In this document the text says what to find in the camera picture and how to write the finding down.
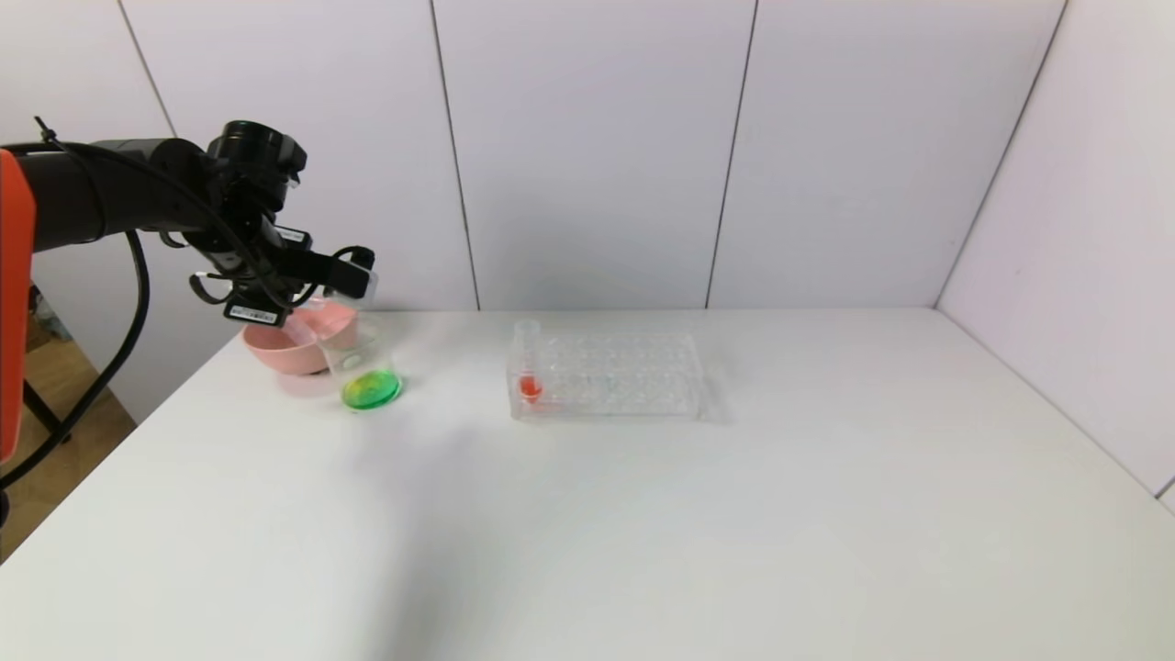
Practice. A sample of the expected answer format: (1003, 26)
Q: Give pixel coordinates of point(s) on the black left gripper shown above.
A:
(251, 312)

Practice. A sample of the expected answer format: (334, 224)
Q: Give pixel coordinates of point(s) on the blue pigment test tube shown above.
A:
(353, 296)

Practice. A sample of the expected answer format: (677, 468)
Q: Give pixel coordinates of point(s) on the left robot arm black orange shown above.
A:
(92, 193)

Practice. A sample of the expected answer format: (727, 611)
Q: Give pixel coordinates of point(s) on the clear glass beaker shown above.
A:
(372, 393)

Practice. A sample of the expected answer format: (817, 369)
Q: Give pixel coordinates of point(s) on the red pigment test tube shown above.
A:
(531, 387)

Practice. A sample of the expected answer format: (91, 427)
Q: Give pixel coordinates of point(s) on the clear acrylic test tube rack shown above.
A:
(606, 395)

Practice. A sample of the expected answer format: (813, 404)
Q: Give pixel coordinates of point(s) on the pink bowl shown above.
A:
(285, 353)

